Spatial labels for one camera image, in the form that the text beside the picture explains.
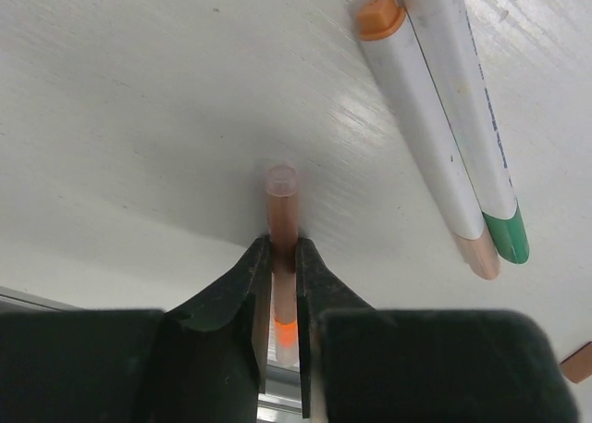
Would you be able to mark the orange marker clear cap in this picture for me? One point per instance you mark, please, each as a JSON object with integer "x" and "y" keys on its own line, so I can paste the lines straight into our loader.
{"x": 283, "y": 221}

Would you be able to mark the green capped marker pen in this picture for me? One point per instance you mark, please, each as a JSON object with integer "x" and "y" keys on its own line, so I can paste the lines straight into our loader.
{"x": 444, "y": 32}

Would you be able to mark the brown capped marker pen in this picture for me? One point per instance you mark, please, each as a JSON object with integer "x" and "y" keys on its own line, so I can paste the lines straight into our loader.
{"x": 395, "y": 59}

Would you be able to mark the aluminium frame rail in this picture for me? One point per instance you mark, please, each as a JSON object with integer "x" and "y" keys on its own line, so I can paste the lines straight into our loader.
{"x": 62, "y": 363}

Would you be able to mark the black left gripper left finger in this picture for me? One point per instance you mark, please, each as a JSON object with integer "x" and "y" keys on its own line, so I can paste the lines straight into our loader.
{"x": 239, "y": 299}

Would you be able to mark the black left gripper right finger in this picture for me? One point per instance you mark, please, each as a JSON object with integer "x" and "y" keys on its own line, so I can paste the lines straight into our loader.
{"x": 362, "y": 364}

